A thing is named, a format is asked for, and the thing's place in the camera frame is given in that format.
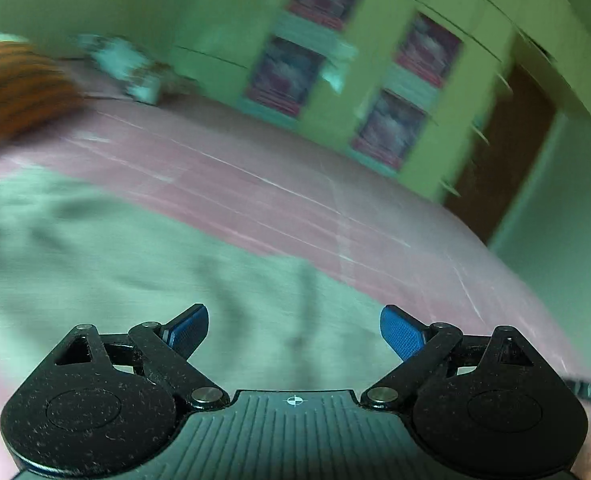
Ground upper right poster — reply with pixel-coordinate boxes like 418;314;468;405
394;13;463;88

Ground grey green pants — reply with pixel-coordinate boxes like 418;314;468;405
0;168;399;391

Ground dark brown wooden door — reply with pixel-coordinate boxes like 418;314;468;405
444;66;557;244

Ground orange patterned pillow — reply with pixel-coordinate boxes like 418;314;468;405
0;41;85;144

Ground white floral pillow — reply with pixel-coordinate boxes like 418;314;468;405
75;34;177;105

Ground pink checked bedsheet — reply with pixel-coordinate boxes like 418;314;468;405
0;77;591;479

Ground lower left poster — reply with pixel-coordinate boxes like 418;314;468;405
244;36;326;118

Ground lower right poster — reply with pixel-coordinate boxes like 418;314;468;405
351;90;427;172

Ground cream wardrobe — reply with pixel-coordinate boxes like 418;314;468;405
170;0;591;202

